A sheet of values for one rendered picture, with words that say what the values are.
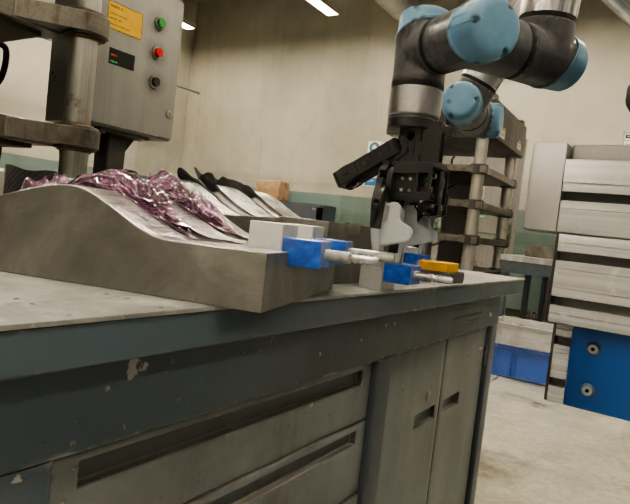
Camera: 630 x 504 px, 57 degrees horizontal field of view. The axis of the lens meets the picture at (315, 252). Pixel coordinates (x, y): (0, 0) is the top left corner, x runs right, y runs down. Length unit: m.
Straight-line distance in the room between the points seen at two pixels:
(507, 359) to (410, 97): 3.39
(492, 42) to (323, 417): 0.55
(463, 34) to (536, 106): 6.88
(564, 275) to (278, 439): 0.41
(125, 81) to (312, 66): 7.40
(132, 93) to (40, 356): 1.29
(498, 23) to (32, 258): 0.58
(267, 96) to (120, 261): 8.76
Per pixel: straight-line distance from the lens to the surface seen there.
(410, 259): 1.31
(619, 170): 0.63
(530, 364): 4.10
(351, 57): 8.70
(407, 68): 0.85
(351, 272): 0.89
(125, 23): 1.69
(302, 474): 0.88
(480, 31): 0.76
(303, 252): 0.58
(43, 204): 0.65
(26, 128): 1.41
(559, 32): 0.87
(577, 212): 0.63
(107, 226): 0.60
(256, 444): 0.76
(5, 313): 0.46
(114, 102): 1.65
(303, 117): 8.86
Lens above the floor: 0.89
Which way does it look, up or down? 3 degrees down
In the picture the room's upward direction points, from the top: 6 degrees clockwise
